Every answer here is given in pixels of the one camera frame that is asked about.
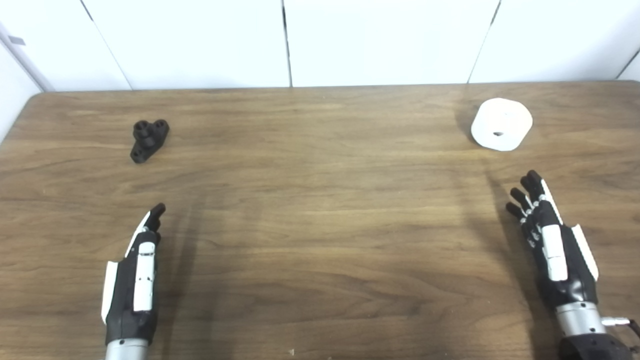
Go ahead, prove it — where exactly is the round white plastic piece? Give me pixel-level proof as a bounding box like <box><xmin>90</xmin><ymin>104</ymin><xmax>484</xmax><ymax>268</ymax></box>
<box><xmin>470</xmin><ymin>97</ymin><xmax>534</xmax><ymax>152</ymax></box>

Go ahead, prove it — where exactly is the grey wall corner strip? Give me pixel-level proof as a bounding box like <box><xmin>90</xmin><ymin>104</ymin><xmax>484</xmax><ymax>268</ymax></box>
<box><xmin>0</xmin><ymin>22</ymin><xmax>55</xmax><ymax>93</ymax></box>

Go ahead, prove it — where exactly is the black plastic holder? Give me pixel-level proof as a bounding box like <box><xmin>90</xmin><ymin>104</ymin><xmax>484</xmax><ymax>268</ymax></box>
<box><xmin>130</xmin><ymin>119</ymin><xmax>170</xmax><ymax>164</ymax></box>

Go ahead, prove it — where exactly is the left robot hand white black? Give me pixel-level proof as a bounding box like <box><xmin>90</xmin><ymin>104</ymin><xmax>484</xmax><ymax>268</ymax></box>
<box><xmin>101</xmin><ymin>203</ymin><xmax>166</xmax><ymax>344</ymax></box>

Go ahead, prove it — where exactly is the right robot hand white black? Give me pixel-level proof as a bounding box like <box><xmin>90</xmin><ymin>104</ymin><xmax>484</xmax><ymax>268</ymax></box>
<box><xmin>506</xmin><ymin>170</ymin><xmax>599</xmax><ymax>310</ymax></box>

